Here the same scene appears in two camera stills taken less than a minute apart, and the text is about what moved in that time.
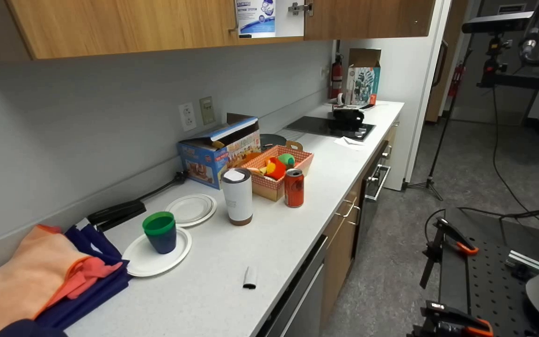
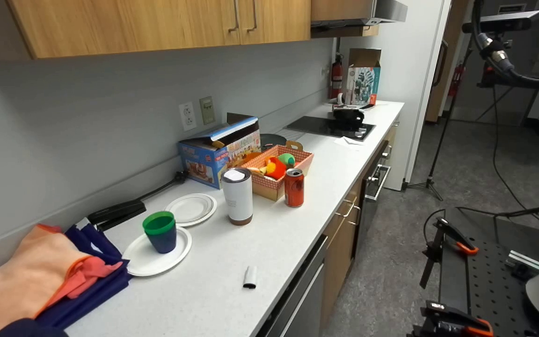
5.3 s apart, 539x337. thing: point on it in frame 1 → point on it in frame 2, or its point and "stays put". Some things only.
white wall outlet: [187, 116] stays put
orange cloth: [45, 270] stays put
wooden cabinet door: [367, 19] → [273, 21]
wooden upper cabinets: [58, 28] stays put
